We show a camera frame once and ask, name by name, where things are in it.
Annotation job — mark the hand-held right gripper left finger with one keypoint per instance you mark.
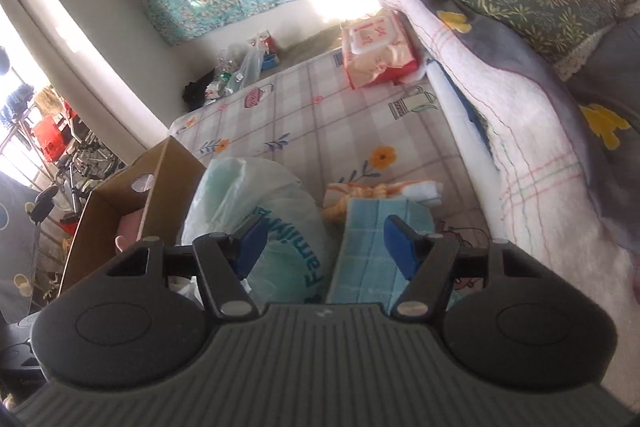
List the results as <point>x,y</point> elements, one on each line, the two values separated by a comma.
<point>252,242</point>

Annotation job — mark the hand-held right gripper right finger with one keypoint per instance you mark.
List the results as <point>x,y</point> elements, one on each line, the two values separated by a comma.
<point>400,247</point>

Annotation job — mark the teal checked towel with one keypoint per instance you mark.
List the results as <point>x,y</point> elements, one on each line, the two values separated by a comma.
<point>365,247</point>

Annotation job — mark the orange striped cloth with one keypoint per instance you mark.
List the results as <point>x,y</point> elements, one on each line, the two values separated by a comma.
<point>370,192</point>

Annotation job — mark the brown cardboard box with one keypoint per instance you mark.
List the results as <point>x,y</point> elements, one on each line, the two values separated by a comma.
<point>170,177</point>

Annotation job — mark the white plastic bag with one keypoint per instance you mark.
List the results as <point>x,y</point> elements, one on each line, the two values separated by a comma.
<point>280,207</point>

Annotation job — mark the plaid printed bed sheet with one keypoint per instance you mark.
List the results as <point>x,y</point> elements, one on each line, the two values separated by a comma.
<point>310,122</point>

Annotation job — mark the black cloth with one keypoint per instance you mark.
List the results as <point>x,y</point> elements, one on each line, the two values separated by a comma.
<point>197,92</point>

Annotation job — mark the grey white quilt yellow flowers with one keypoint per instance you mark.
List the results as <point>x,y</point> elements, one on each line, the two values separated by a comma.
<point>530,132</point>

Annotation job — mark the clear plastic bag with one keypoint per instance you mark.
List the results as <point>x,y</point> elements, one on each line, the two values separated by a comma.
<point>245,62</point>

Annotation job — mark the wheelchair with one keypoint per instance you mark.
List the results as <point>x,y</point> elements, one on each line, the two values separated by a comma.
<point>85,167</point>

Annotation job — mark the red beige wet wipes pack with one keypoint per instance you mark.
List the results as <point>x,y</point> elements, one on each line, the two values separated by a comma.
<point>377,52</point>

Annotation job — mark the red white packet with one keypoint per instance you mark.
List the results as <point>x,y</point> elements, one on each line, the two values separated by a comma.
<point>266,43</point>

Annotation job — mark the red bag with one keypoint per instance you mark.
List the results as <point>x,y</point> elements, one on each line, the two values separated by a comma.
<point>52,139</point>

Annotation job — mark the dark spotted cloth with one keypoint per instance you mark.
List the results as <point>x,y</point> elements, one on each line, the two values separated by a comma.
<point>17,247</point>

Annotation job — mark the blue hanging clothes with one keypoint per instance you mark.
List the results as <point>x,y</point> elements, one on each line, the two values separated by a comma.
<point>15,104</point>

